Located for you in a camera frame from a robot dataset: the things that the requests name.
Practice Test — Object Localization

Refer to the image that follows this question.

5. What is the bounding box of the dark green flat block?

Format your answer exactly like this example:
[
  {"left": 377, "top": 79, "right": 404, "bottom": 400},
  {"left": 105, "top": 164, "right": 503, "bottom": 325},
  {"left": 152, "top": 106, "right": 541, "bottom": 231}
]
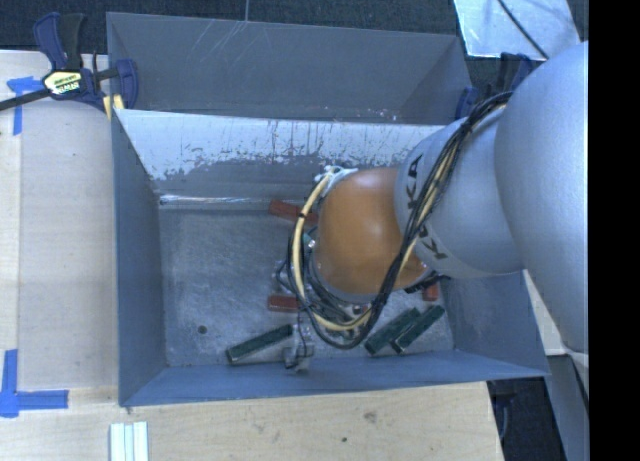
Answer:
[
  {"left": 225, "top": 324, "right": 295, "bottom": 365},
  {"left": 363, "top": 306, "right": 422, "bottom": 357},
  {"left": 391, "top": 304, "right": 447, "bottom": 355}
]

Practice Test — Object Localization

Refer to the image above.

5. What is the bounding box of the pale wood flat board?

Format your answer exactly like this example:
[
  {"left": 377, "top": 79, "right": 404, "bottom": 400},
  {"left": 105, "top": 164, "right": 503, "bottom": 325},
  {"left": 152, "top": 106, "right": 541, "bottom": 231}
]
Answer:
[{"left": 17, "top": 98, "right": 121, "bottom": 393}]

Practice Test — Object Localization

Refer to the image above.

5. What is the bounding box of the grey metal bin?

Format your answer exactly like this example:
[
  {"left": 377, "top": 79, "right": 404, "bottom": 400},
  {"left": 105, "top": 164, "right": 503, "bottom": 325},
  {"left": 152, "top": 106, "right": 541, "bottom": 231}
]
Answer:
[{"left": 104, "top": 11, "right": 552, "bottom": 408}]

